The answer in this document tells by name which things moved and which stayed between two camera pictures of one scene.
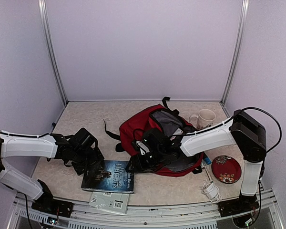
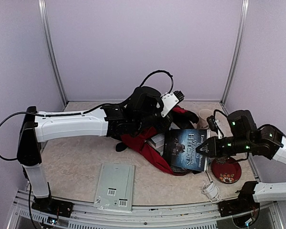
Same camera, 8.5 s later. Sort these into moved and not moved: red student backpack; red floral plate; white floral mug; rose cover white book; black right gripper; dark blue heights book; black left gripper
Moved: black right gripper; rose cover white book; black left gripper; dark blue heights book; red student backpack
Not moved: red floral plate; white floral mug
